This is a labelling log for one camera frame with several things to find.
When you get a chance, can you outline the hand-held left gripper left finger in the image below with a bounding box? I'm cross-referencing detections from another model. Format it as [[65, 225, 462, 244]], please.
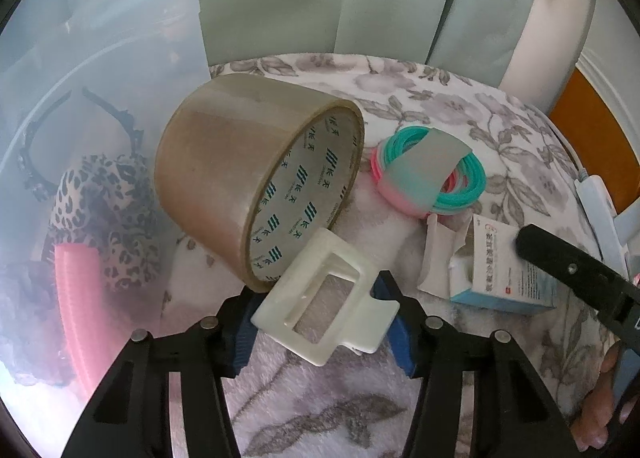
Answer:
[[62, 285, 261, 458]]

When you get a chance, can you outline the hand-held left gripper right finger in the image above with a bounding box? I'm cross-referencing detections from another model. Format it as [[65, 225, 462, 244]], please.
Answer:
[[372, 270, 576, 458]]

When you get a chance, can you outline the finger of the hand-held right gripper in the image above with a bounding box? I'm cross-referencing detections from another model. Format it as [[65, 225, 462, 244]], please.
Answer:
[[515, 224, 640, 315]]

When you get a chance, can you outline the white and blue medicine box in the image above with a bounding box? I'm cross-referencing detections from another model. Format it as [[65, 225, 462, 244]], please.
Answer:
[[417, 212, 558, 314]]

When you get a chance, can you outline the white hair claw clip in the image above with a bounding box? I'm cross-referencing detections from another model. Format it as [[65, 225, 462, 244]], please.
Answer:
[[251, 228, 401, 366]]

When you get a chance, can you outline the pink headband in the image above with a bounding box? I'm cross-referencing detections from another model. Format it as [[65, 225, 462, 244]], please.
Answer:
[[54, 244, 131, 399]]

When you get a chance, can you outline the leopard print scrunchie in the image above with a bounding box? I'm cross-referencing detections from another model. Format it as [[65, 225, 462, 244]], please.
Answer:
[[47, 153, 163, 291]]

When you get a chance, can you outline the black clover headband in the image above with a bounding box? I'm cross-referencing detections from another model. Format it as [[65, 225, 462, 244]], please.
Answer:
[[17, 88, 146, 204]]

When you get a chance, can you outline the clear plastic storage container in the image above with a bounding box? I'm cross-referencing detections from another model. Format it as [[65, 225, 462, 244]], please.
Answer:
[[0, 0, 211, 439]]

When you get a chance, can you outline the person's right hand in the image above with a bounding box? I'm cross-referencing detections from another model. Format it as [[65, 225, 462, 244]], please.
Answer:
[[570, 343, 636, 451]]

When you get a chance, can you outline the white power strip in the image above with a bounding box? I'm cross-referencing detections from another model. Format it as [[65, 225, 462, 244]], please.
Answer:
[[575, 173, 640, 279]]

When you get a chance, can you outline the wooden cabinet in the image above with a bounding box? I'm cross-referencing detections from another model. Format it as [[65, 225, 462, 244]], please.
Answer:
[[547, 65, 640, 209]]

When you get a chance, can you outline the brown packing tape roll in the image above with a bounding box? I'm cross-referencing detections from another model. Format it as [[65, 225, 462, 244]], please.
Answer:
[[154, 74, 366, 294]]

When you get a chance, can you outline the pink and teal hair ties pack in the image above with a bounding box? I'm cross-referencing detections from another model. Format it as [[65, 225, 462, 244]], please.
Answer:
[[371, 127, 487, 218]]

